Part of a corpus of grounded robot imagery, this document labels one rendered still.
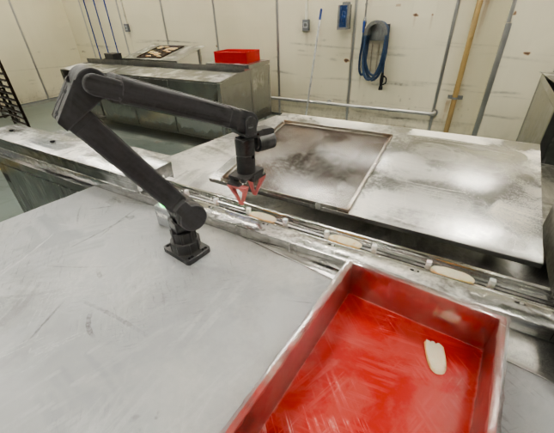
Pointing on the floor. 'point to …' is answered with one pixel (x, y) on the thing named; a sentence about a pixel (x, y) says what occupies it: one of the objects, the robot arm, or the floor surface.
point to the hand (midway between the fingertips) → (247, 197)
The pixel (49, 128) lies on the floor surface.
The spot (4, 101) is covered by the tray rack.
